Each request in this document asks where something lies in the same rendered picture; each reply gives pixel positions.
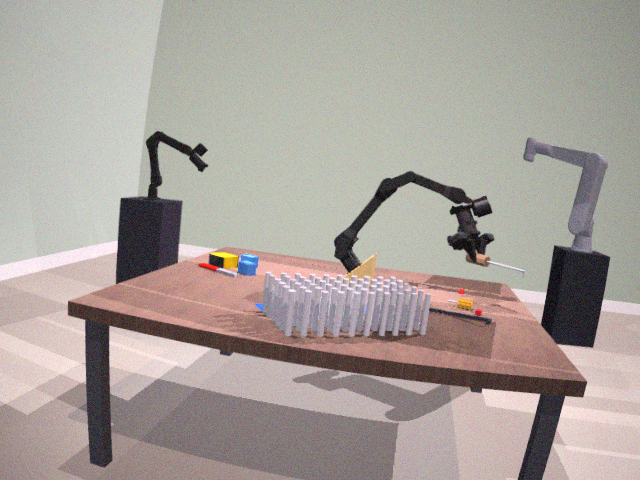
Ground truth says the blue block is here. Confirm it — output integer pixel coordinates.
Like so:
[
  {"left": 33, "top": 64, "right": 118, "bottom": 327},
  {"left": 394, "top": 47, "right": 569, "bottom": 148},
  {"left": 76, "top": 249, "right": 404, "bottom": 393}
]
[
  {"left": 241, "top": 255, "right": 258, "bottom": 268},
  {"left": 238, "top": 261, "right": 257, "bottom": 276}
]

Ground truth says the red and white bar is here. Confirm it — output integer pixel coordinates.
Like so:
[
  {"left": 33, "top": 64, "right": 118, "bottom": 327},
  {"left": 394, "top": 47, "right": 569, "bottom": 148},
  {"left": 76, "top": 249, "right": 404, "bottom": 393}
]
[{"left": 199, "top": 263, "right": 238, "bottom": 277}]

